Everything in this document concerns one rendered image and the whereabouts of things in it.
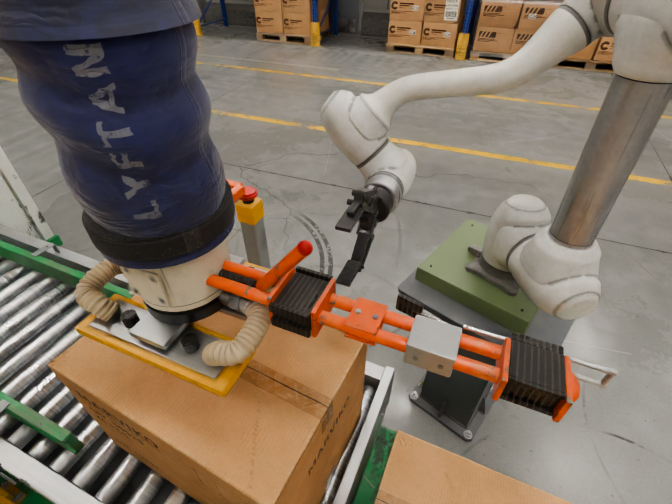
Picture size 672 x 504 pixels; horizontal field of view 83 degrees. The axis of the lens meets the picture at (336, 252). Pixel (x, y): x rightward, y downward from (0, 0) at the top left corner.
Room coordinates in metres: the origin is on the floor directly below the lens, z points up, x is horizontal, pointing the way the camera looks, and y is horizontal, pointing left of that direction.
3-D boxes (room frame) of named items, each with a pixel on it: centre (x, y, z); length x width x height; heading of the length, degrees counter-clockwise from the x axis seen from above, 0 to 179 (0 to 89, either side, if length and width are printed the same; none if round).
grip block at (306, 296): (0.43, 0.05, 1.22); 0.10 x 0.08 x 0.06; 157
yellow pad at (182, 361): (0.44, 0.32, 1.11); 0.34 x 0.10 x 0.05; 67
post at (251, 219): (1.06, 0.29, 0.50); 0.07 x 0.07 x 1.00; 66
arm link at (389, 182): (0.76, -0.11, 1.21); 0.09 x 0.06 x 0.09; 67
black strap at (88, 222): (0.53, 0.28, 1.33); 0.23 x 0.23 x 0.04
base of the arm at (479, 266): (0.95, -0.54, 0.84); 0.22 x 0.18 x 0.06; 41
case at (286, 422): (0.52, 0.28, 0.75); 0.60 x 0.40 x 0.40; 62
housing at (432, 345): (0.34, -0.14, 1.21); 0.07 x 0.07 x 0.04; 67
